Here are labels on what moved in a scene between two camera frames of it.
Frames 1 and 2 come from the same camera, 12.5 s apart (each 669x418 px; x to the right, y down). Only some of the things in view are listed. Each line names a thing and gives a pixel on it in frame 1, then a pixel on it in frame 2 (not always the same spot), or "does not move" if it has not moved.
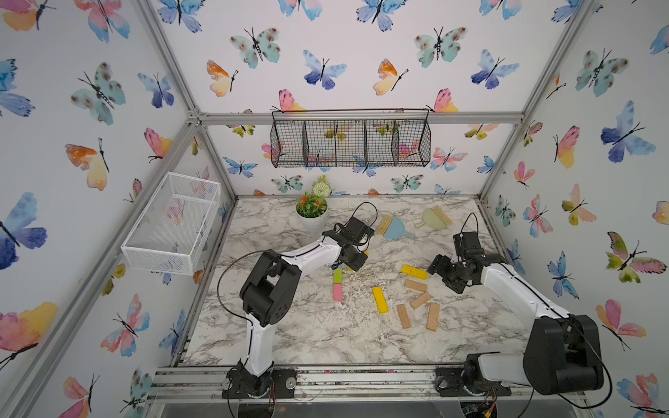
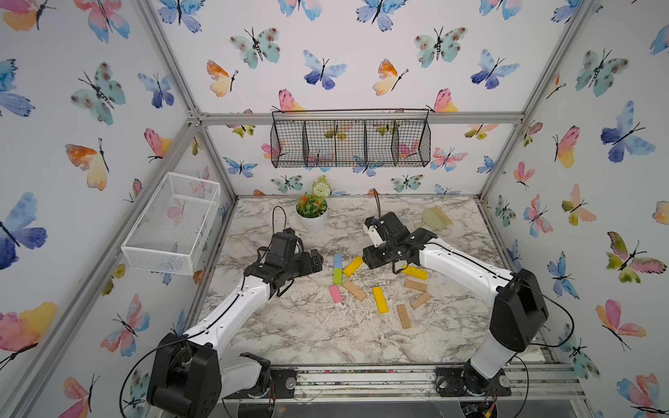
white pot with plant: (312, 205) does not move
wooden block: (420, 300) does not move
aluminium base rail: (185, 383) does not move
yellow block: (381, 300) does not move
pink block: (338, 293) does not move
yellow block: (414, 272) does not move
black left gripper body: (355, 260) to (300, 266)
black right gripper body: (452, 272) to (380, 255)
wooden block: (433, 317) to (359, 293)
